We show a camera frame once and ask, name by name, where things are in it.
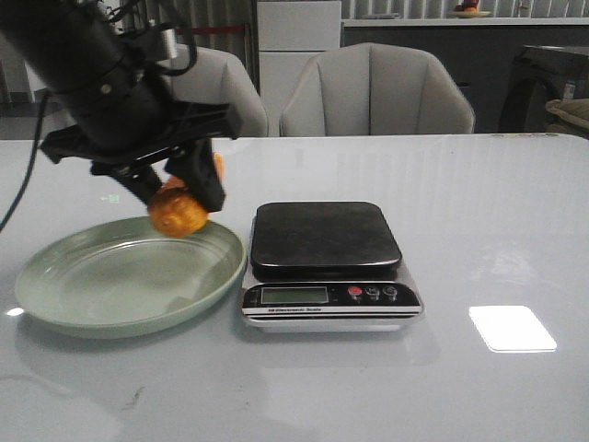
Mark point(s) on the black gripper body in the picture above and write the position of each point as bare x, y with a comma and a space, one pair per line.
120, 119

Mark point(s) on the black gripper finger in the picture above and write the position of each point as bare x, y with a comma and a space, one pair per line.
142, 182
194, 165

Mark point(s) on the orange corn cob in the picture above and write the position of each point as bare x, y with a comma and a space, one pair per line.
182, 206

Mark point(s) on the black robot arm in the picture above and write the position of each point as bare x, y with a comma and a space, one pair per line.
70, 44

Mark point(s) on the left grey upholstered chair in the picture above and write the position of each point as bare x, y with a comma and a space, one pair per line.
223, 100

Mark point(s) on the grey upholstered chair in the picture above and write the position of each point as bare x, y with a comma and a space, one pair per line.
223, 100
375, 89

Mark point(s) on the light green plate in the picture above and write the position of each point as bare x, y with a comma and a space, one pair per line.
124, 279

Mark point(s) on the white drawer cabinet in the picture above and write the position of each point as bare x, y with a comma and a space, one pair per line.
289, 34

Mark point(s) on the black silver kitchen scale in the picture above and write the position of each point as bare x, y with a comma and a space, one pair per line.
326, 267

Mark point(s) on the right grey upholstered chair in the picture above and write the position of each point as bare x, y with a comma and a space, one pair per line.
375, 89

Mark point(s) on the grey counter with white top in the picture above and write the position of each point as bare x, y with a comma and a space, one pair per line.
478, 53

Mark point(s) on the fruit bowl on counter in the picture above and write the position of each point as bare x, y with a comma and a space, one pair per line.
468, 9

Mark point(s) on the dark appliance at right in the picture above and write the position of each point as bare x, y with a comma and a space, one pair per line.
540, 74

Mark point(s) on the tan cushion at right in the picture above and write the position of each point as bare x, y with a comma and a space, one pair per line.
568, 116

